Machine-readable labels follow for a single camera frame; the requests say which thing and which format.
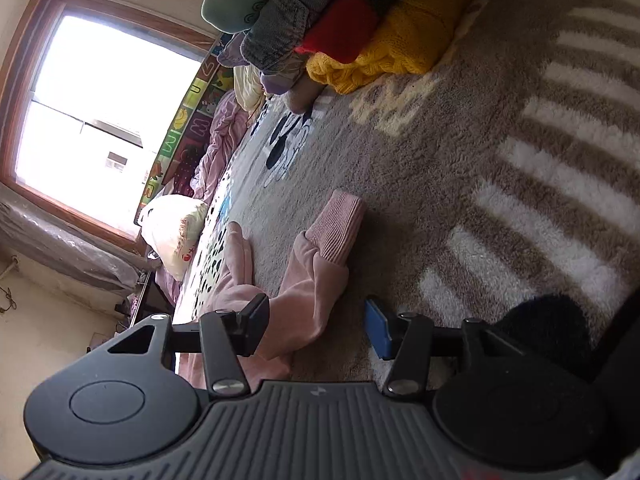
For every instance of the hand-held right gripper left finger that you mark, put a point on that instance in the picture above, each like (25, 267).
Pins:
(252, 325)

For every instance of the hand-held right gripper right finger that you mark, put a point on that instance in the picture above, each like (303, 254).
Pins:
(380, 330)

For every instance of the pink pants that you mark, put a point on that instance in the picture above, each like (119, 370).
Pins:
(310, 285)

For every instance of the dark wooden furniture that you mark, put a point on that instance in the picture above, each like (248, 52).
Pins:
(150, 305)

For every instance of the white plastic bag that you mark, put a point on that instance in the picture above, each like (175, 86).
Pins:
(172, 230)

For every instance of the dark cloth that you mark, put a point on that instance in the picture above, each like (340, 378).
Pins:
(545, 320)

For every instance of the pink quilt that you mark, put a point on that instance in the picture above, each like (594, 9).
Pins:
(220, 145)

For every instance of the clear plastic sheet cover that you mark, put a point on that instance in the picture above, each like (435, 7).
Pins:
(65, 245)

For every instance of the colourful alphabet foam mat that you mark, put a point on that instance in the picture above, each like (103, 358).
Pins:
(185, 130)

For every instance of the cream quilt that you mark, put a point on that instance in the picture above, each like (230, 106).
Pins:
(247, 90)

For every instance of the taupe garment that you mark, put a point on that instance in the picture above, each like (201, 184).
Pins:
(302, 95)

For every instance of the lilac flower-patch garment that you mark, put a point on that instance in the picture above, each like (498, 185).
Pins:
(232, 52)

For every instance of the wooden-framed window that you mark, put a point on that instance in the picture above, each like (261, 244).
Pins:
(100, 85)

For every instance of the yellow knit sweater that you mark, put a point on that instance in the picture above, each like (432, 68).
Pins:
(400, 35)

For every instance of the blue denim jeans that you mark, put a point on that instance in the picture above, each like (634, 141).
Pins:
(280, 20)

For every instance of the red garment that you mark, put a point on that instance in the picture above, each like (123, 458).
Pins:
(340, 25)

